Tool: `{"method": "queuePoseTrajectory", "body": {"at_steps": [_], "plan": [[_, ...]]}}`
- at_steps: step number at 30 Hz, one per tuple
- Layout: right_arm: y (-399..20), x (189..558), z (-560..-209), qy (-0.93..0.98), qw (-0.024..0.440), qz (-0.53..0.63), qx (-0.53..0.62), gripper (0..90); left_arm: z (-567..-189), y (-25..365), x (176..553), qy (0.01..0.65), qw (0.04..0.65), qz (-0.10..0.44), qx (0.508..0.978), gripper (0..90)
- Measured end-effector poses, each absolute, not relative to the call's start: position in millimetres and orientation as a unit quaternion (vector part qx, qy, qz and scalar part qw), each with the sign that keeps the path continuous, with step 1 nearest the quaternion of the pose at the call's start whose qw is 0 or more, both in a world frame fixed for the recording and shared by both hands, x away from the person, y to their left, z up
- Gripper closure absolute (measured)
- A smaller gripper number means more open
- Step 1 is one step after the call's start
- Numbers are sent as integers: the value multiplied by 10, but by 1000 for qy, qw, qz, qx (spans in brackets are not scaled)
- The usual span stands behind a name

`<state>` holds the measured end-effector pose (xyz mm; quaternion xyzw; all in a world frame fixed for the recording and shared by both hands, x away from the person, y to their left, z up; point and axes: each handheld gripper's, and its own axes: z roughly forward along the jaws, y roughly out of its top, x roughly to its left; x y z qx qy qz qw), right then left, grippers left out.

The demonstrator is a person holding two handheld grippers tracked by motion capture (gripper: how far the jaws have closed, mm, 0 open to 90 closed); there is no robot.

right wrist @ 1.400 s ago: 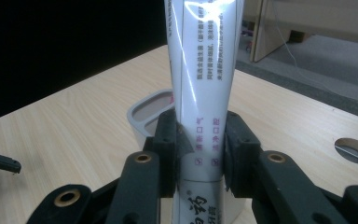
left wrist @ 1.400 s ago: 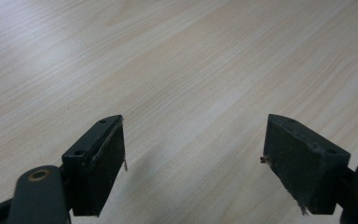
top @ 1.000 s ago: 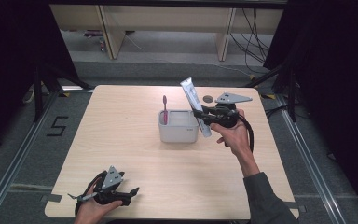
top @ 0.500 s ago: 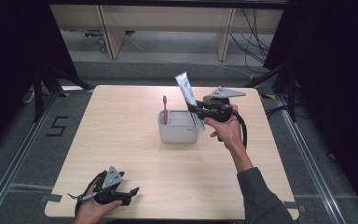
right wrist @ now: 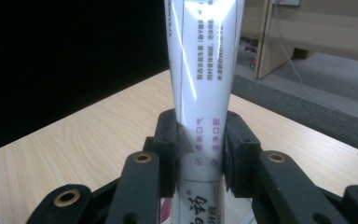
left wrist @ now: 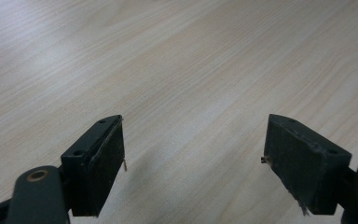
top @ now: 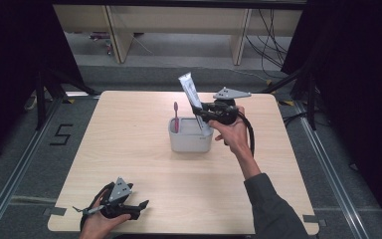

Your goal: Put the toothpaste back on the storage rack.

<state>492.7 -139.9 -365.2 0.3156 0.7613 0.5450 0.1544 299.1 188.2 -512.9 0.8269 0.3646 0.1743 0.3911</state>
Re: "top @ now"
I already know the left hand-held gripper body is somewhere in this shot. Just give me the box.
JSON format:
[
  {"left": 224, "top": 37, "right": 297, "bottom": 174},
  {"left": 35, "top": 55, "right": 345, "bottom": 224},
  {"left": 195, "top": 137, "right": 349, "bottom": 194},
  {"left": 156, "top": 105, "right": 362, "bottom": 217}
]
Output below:
[{"left": 73, "top": 176, "right": 141, "bottom": 221}]

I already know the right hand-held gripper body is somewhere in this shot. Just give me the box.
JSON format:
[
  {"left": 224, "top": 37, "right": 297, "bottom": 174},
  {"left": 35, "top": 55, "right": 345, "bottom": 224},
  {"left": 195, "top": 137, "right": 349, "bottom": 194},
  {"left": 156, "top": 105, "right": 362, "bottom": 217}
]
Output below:
[{"left": 200, "top": 87, "right": 253, "bottom": 126}]

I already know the white toothpaste tube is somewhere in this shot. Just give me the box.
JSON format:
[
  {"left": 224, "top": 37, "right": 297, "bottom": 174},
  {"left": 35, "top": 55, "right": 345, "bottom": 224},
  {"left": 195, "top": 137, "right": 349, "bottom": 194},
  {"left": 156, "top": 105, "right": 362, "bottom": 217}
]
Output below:
[{"left": 178, "top": 72, "right": 213, "bottom": 135}]

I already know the pink toothbrush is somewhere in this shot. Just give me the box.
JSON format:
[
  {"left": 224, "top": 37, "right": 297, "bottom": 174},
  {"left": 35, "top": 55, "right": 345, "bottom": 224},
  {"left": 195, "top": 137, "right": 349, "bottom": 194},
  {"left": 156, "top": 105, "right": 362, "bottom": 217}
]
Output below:
[{"left": 173, "top": 101, "right": 180, "bottom": 133}]

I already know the light grey plastic container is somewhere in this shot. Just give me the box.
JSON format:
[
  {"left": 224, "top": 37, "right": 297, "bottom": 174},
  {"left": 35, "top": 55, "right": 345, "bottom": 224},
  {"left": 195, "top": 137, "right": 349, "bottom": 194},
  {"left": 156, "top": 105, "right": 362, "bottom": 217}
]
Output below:
[{"left": 168, "top": 117, "right": 215, "bottom": 153}]

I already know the person's right hand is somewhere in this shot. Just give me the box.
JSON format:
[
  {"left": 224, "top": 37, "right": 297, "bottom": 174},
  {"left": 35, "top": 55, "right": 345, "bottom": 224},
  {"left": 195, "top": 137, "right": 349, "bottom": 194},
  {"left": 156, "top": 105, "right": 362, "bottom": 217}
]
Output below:
[{"left": 208, "top": 106, "right": 253, "bottom": 157}]

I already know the person's left hand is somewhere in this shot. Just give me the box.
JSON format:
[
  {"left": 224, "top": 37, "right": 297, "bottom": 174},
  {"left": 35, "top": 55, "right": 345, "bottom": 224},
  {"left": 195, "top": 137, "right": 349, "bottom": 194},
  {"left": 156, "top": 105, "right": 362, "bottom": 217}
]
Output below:
[{"left": 79, "top": 211, "right": 132, "bottom": 239}]

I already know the black metal stand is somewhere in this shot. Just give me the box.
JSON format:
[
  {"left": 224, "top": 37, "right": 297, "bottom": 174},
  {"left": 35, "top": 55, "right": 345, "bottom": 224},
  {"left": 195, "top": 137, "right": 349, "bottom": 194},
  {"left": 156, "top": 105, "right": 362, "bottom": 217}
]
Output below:
[
  {"left": 34, "top": 64, "right": 101, "bottom": 131},
  {"left": 261, "top": 64, "right": 318, "bottom": 131}
]

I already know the wooden shelf unit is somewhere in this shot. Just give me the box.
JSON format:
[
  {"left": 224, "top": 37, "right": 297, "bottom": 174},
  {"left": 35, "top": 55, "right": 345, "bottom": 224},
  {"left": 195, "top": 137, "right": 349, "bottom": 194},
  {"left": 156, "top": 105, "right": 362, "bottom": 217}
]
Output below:
[{"left": 53, "top": 4, "right": 304, "bottom": 66}]

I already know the small colourful clutter under desk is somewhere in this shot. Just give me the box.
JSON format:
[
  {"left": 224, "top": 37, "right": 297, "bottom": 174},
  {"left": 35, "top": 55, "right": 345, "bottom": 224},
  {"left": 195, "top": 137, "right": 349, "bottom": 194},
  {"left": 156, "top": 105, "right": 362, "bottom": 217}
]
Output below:
[{"left": 89, "top": 31, "right": 114, "bottom": 56}]

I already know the black curtain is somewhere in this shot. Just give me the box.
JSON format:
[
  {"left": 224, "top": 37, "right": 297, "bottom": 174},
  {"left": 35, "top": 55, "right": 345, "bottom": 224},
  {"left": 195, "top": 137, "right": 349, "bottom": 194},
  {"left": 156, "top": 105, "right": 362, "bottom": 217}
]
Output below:
[
  {"left": 280, "top": 0, "right": 382, "bottom": 232},
  {"left": 0, "top": 0, "right": 85, "bottom": 168}
]

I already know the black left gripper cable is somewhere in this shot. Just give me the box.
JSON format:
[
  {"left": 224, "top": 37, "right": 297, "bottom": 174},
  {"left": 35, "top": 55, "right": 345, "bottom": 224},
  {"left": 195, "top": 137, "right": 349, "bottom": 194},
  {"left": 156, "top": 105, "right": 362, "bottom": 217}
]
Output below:
[{"left": 79, "top": 181, "right": 113, "bottom": 232}]

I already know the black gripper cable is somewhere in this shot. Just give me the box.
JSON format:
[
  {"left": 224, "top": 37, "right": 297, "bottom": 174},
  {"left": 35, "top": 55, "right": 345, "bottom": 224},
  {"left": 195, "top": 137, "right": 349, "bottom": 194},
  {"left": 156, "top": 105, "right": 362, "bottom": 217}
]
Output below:
[
  {"left": 237, "top": 111, "right": 257, "bottom": 157},
  {"left": 79, "top": 181, "right": 113, "bottom": 232}
]

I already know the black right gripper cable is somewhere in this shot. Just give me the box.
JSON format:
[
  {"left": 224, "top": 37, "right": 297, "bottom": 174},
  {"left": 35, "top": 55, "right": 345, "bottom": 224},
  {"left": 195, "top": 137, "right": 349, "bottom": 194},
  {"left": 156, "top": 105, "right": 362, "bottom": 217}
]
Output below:
[{"left": 237, "top": 111, "right": 257, "bottom": 157}]

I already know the bundle of black floor cables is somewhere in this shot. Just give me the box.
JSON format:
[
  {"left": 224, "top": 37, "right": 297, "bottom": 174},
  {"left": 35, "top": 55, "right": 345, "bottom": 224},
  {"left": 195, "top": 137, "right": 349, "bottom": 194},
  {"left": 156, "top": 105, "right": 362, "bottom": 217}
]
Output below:
[{"left": 244, "top": 9, "right": 294, "bottom": 80}]

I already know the metal floor rail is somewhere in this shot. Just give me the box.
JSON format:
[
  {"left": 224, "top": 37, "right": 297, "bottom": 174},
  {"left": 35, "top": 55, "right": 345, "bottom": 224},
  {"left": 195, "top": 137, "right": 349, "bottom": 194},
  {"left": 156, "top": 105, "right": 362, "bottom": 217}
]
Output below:
[
  {"left": 0, "top": 96, "right": 65, "bottom": 237},
  {"left": 292, "top": 99, "right": 372, "bottom": 239}
]

